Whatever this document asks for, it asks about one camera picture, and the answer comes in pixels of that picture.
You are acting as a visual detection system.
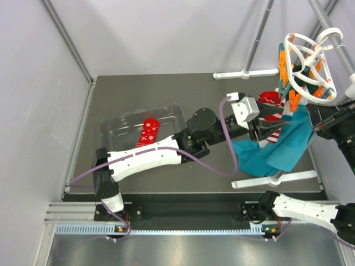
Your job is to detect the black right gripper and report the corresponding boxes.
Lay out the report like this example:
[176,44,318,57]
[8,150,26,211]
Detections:
[305,98,355,176]

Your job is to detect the red striped santa sock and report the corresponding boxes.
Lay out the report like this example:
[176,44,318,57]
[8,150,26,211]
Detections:
[257,91,286,147]

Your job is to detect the white round clip hanger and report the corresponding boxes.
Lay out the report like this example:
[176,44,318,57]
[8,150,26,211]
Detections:
[278,27,343,112]

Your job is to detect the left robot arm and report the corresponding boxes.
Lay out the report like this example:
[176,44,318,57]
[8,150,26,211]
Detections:
[93,96,286,220]

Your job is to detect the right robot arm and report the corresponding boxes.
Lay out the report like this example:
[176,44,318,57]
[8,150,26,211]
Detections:
[235,101,354,248]

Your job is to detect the dark green sock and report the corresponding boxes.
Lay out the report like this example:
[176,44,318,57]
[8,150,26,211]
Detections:
[292,64,318,95]

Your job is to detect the teal cloth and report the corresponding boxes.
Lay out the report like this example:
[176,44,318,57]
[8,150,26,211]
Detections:
[232,105,313,177]

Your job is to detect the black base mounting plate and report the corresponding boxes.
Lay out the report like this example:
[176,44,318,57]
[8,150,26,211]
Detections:
[62,192,292,225]

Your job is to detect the red snowflake bear sock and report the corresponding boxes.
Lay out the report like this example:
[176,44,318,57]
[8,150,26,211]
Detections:
[135,118,160,148]

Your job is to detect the clear plastic bin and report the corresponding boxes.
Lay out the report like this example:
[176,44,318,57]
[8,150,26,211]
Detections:
[97,101,195,175]

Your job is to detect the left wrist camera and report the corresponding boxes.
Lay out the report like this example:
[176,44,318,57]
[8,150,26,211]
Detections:
[226,93,260,130]

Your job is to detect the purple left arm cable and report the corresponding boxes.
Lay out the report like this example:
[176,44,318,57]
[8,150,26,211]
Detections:
[55,96,239,260]

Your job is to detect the grey drying rack frame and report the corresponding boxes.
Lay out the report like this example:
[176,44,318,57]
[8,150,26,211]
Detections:
[212,0,355,189]

